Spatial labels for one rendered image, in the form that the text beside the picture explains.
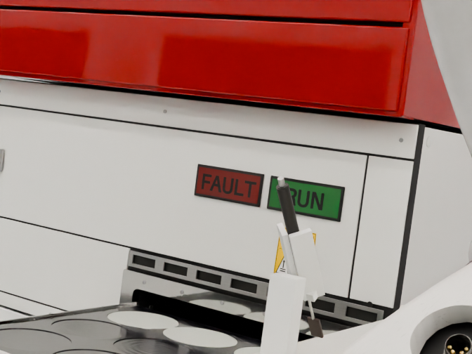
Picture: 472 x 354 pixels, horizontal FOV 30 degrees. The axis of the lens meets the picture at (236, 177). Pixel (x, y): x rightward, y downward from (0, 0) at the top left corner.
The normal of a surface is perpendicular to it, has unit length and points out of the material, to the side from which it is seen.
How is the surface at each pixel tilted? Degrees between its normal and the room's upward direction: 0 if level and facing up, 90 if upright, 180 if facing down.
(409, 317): 35
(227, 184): 90
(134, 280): 90
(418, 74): 90
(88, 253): 90
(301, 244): 114
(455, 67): 121
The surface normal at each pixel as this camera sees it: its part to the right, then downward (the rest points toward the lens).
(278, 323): -0.55, -0.03
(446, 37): -0.65, 0.49
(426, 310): -0.36, -0.83
